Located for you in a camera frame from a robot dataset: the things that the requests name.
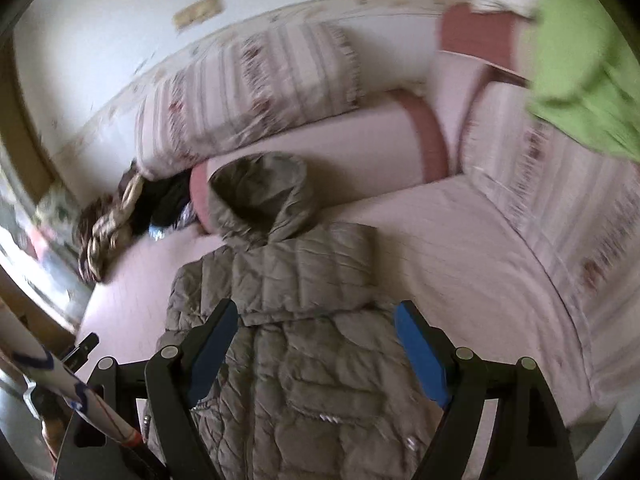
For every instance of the small framed wall picture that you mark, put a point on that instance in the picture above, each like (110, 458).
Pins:
(197, 12)

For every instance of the striped floral pillow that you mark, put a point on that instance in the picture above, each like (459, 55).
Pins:
(250, 95)

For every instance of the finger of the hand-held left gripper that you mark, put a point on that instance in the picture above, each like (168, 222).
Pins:
(82, 350)

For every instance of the white bolster with pink ends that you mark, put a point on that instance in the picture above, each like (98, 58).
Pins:
(340, 145)

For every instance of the colourful patterned curtain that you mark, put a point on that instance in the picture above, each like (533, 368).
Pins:
(45, 240)

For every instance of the brown and beige patterned cloth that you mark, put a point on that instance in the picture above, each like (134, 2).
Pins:
(107, 230)

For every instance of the pink sofa bed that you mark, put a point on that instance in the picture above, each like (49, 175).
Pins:
(450, 240)

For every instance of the green cloth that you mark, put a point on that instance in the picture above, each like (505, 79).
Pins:
(575, 60)

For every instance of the black cloth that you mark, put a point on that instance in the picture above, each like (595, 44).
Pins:
(160, 205)

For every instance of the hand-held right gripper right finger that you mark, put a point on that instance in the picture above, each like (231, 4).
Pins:
(421, 355)

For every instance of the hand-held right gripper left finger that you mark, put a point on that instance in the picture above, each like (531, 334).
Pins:
(216, 355)

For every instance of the grey hooded puffer jacket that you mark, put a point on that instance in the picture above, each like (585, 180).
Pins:
(310, 285)

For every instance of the white cushion with pink top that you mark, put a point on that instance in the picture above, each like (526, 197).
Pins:
(475, 35)

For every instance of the large striped floral cushion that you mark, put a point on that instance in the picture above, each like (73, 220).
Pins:
(550, 185)

